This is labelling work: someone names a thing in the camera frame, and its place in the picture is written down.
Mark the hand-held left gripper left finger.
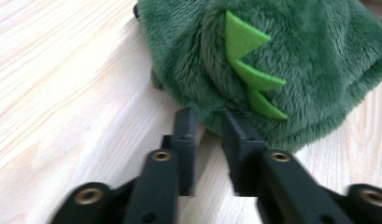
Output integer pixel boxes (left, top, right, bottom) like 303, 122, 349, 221
122, 106, 198, 224

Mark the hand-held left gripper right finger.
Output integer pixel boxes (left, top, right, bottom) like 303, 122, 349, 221
221, 109, 356, 224

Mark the green plush garment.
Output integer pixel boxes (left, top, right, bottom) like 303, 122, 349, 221
133, 0, 382, 154

